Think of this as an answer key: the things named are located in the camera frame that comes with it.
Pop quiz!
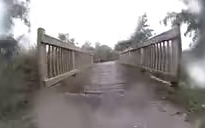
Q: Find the row of trees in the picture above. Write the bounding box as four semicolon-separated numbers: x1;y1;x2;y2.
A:
57;13;155;63

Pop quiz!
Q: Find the wooden bridge railing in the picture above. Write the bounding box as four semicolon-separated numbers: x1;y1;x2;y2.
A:
36;27;95;89
117;23;183;85

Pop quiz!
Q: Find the grass verge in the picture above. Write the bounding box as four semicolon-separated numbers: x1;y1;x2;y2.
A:
0;49;41;124
176;84;205;128

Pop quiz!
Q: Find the wooden bridge deck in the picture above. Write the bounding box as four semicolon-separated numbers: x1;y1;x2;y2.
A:
64;60;173;98

